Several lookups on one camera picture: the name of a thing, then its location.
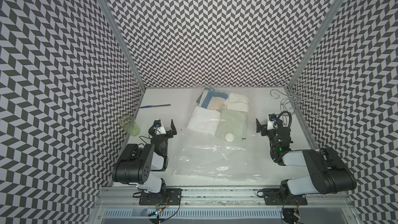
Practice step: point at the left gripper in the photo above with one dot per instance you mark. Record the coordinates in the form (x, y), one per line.
(169, 132)

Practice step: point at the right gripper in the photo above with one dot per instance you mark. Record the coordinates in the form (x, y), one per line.
(263, 128)

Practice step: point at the pale green cloth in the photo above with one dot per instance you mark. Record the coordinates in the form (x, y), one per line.
(232, 122)

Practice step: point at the white towel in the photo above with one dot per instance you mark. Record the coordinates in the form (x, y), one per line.
(204, 121)
(237, 102)

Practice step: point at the clear plastic vacuum bag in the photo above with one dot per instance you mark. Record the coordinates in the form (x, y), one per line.
(216, 143)

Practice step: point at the blue and cream towel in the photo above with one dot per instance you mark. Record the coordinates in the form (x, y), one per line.
(212, 99)

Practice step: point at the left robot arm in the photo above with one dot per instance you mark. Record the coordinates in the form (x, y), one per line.
(137, 163)

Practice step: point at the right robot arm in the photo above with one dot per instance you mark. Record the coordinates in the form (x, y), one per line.
(327, 173)

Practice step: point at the white vacuum bag valve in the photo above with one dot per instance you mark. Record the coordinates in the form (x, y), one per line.
(229, 137)

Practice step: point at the purple toothbrush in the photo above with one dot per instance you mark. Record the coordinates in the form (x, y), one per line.
(153, 106)

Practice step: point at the green plastic cup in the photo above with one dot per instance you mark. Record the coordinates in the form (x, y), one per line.
(129, 125)

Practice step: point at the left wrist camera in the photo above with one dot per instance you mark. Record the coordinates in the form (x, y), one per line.
(158, 127)

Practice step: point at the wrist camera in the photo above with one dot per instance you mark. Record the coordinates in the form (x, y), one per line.
(158, 127)
(272, 122)

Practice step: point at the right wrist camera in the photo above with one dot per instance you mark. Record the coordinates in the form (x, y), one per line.
(272, 122)

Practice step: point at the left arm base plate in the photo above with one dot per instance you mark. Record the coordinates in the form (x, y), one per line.
(160, 196)

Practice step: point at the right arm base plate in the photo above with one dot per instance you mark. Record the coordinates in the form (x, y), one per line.
(279, 197)

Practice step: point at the aluminium frame rail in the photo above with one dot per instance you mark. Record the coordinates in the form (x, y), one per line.
(201, 196)

